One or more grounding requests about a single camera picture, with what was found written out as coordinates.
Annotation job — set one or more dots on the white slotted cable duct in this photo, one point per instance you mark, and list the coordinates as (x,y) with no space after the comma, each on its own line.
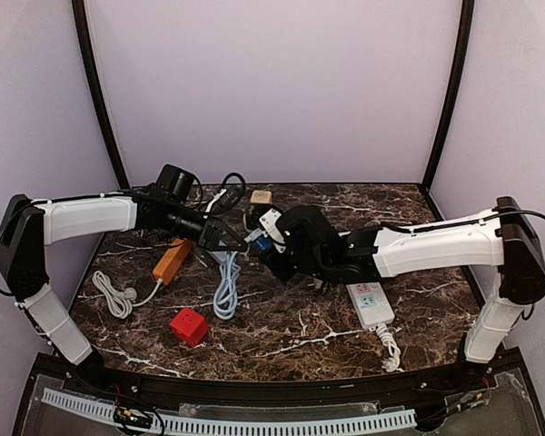
(169,424)

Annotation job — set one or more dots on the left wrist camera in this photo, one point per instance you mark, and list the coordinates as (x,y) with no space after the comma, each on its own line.
(175,183)

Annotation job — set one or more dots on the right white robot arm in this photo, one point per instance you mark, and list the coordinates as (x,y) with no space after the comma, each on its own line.
(501,237)

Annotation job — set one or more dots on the light blue power strip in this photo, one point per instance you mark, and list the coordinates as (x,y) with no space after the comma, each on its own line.
(220,257)

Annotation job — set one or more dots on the black front rail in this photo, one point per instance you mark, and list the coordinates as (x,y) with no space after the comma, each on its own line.
(419,389)

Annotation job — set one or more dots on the blue cube socket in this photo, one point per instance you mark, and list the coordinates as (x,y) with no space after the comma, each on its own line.
(263,244)

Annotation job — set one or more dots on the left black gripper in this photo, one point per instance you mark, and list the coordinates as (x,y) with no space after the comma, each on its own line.
(207,232)

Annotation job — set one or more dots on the beige cube socket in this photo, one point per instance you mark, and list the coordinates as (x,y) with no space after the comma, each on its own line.
(261,197)

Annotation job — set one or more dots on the left black frame post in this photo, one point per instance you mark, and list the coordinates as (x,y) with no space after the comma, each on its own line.
(97,93)

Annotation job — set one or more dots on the white power strip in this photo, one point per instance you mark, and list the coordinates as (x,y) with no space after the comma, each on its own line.
(371,304)

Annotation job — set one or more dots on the red cube socket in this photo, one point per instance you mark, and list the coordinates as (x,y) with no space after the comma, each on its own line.
(189,326)

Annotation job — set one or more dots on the right black frame post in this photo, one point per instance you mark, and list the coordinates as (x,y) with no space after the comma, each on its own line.
(452,91)

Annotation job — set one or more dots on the black frame post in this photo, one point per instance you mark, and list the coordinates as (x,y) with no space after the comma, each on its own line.
(97,93)
(452,91)

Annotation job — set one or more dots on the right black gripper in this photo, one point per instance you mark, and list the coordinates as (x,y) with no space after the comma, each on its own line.
(276,256)

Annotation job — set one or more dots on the orange power strip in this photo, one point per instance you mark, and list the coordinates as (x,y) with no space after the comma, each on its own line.
(172,260)

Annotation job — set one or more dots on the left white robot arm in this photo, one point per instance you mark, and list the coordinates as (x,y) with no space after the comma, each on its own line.
(29,226)

